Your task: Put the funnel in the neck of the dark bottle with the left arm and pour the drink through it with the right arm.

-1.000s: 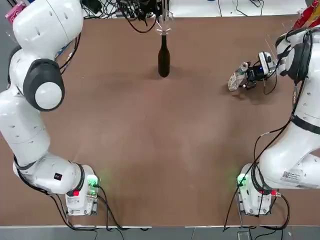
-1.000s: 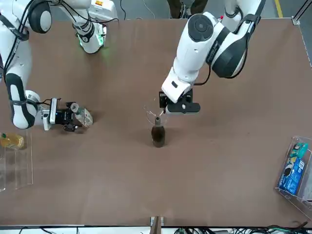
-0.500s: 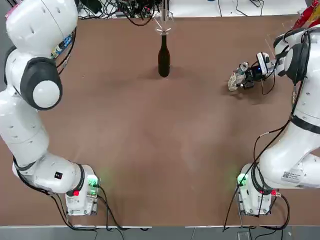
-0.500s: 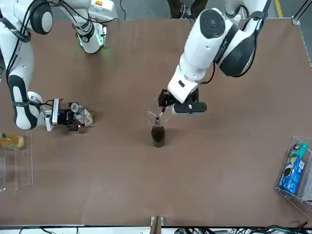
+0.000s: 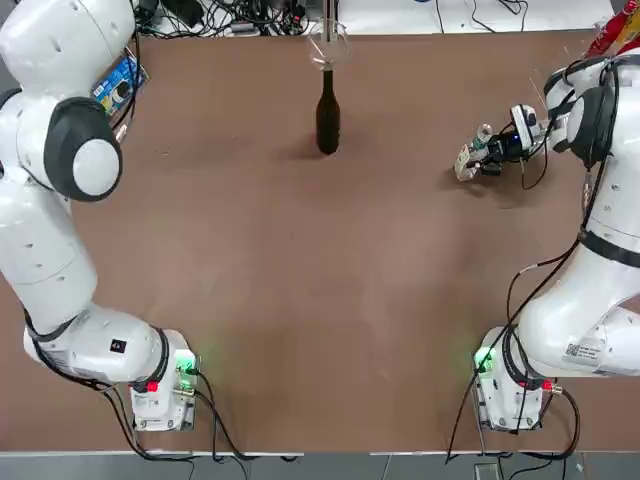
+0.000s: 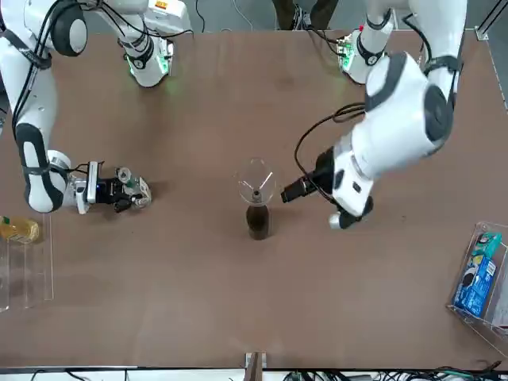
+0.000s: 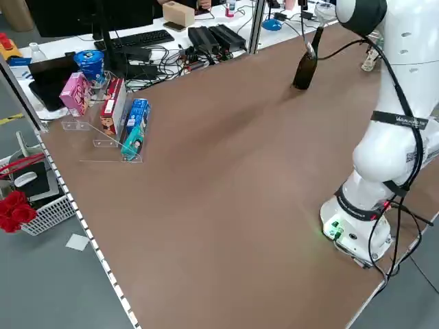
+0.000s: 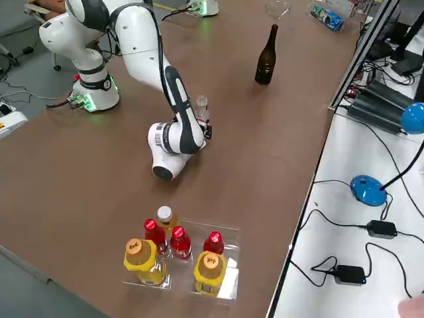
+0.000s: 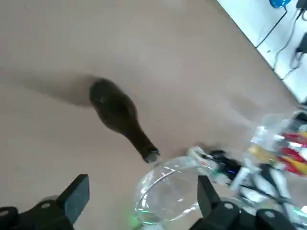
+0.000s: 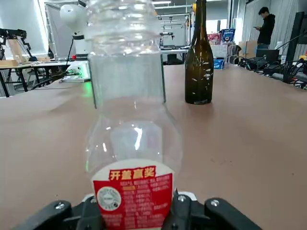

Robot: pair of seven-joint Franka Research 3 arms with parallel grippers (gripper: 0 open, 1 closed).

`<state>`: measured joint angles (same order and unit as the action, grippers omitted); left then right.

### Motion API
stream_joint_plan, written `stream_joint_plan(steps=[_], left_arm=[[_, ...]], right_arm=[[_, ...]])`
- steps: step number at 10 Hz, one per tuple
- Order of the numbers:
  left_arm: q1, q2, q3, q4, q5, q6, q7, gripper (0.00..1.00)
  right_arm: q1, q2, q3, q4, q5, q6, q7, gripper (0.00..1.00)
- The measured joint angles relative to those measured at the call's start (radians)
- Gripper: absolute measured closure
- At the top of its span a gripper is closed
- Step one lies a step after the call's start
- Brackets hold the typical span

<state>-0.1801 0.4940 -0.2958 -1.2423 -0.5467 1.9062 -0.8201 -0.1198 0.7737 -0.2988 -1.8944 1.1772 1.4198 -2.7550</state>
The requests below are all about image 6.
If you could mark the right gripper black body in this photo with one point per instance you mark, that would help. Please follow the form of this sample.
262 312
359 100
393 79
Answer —
107 190

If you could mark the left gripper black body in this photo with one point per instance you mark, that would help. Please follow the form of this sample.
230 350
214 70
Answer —
325 170

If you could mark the clear plastic drink bottle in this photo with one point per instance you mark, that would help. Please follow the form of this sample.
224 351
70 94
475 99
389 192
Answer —
143 190

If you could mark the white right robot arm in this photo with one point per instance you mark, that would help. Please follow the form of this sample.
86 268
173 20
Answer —
35 119

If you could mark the dark brown glass bottle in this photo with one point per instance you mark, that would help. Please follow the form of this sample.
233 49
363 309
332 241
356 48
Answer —
258 226

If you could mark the white-capped yellow drink bottle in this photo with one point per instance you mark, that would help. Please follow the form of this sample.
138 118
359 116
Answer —
21 232

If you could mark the clear acrylic bottle shelf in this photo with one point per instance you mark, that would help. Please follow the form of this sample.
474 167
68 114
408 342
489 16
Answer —
39 278

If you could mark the green circuit board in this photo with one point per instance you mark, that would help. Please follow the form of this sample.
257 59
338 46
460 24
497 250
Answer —
168 55
344 51

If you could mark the clear acrylic snack bin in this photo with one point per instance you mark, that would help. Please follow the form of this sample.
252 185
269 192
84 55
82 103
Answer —
476 228

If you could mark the teal snack packet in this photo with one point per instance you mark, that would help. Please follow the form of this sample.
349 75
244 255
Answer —
488 243

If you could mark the white controller box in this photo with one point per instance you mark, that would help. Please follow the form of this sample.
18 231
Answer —
174 16

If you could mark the blue biscuit packet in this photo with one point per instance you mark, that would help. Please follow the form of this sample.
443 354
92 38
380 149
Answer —
474 289

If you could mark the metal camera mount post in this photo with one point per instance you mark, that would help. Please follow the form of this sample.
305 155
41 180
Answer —
256 367

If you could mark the aluminium frame post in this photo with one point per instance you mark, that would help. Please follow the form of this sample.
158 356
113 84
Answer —
482 31

